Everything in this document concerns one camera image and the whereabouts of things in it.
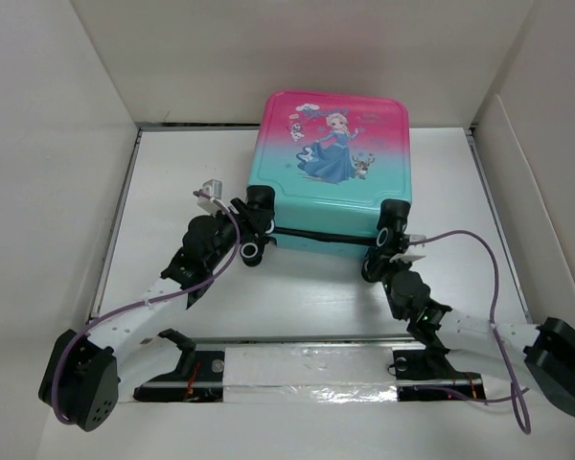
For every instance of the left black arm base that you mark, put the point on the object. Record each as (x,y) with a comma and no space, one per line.
(196,378)

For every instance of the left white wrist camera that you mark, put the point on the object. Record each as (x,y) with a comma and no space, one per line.
(210,191)

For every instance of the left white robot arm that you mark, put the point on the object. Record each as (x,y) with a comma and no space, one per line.
(82,381)

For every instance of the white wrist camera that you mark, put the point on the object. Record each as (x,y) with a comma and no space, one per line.
(414,251)
(210,191)

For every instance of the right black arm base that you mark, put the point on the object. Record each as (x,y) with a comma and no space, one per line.
(423,376)

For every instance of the pink and teal kids suitcase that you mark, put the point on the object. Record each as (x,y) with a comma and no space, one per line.
(332,174)

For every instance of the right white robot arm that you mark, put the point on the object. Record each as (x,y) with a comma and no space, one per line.
(542,357)

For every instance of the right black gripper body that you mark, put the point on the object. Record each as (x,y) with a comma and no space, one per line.
(383,269)

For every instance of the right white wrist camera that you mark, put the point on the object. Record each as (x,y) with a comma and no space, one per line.
(414,251)

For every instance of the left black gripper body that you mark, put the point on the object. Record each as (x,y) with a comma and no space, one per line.
(248,231)

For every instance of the aluminium rail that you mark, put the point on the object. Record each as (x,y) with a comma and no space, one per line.
(330,340)

